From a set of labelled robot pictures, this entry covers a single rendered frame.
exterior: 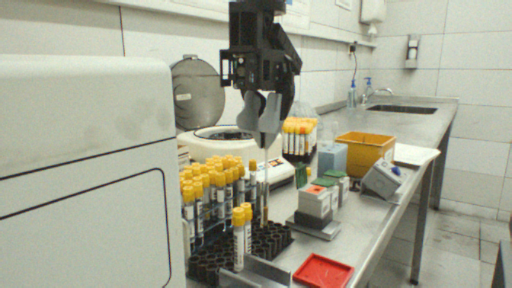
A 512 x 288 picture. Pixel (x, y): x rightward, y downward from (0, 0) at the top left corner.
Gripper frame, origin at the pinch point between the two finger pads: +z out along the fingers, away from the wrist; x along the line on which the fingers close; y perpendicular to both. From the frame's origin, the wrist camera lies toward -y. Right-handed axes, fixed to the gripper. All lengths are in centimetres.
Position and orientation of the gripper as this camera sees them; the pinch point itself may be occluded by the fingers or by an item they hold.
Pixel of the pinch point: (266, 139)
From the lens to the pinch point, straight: 51.7
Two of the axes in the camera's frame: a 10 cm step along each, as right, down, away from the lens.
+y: -5.5, 2.0, -8.1
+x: 8.4, 1.4, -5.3
